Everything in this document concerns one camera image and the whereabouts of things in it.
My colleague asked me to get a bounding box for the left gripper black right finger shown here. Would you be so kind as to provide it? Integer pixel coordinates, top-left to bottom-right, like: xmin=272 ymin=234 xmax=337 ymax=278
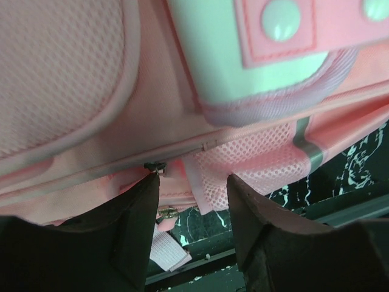
xmin=227 ymin=175 xmax=388 ymax=291

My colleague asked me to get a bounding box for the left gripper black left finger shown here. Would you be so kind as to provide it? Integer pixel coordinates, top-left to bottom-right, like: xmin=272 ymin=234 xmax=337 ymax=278
xmin=1 ymin=173 xmax=160 ymax=291

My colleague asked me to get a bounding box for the pink student backpack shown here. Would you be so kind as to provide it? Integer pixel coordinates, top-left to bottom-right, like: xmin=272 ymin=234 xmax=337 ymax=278
xmin=1 ymin=1 xmax=388 ymax=271

